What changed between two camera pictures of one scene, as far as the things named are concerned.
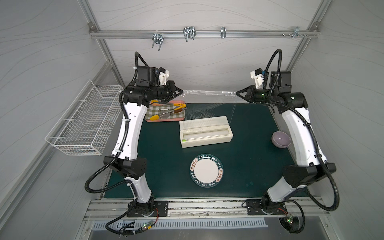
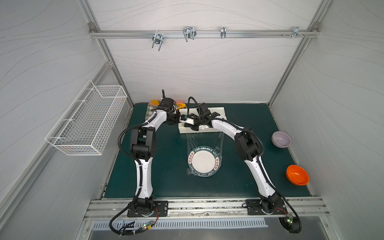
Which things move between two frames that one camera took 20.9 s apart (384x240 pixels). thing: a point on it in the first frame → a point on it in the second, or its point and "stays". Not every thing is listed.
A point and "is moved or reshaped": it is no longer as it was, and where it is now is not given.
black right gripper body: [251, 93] → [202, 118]
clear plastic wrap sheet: [201, 103] → [205, 153]
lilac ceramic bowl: [280, 139] stays
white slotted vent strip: [130, 225] stays
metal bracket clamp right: [296, 32] stays
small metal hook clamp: [223, 31] stays
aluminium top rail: [187, 34] stays
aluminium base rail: [209, 209] stays
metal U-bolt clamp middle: [189, 32] stays
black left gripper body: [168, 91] → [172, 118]
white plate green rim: [206, 170] is moved or reshaped
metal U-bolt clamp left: [157, 38] stays
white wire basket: [87, 127] stays
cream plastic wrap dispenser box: [203, 131] → [201, 117]
